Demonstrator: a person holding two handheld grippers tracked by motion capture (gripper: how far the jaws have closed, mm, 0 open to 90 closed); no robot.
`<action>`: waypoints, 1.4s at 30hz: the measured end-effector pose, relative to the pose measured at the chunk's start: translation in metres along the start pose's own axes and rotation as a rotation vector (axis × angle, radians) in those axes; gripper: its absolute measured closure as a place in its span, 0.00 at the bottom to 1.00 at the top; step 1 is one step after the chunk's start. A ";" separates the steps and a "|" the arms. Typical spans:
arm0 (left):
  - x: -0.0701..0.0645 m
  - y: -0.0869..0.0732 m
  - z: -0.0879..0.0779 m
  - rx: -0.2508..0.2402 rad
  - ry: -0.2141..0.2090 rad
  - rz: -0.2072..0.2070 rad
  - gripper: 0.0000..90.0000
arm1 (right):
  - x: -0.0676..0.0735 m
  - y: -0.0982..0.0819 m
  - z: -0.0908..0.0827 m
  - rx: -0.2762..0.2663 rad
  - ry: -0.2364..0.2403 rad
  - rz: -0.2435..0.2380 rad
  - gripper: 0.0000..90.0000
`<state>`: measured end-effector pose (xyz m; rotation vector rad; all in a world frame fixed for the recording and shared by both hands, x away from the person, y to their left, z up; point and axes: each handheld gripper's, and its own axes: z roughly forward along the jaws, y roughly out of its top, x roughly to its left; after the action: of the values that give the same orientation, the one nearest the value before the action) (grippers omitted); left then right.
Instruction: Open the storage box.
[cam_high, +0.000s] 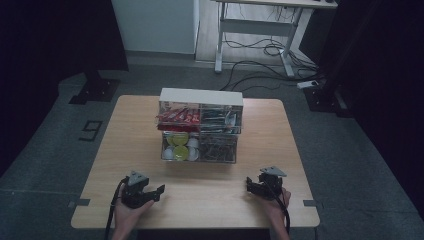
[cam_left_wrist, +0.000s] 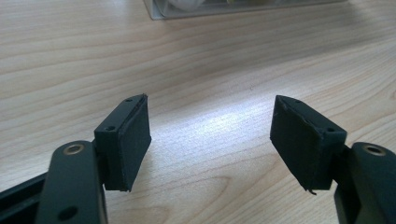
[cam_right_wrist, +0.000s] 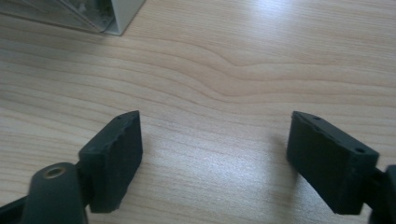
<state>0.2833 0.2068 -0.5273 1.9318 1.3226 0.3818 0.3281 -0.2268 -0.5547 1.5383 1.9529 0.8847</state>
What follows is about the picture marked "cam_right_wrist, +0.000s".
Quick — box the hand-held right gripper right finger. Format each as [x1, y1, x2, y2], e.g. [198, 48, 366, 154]
[286, 110, 381, 216]

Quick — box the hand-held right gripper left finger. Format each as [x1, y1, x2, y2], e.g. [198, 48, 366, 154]
[78, 109, 144, 215]

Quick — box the clear plastic box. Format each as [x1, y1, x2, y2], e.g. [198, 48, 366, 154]
[0, 0, 147, 36]

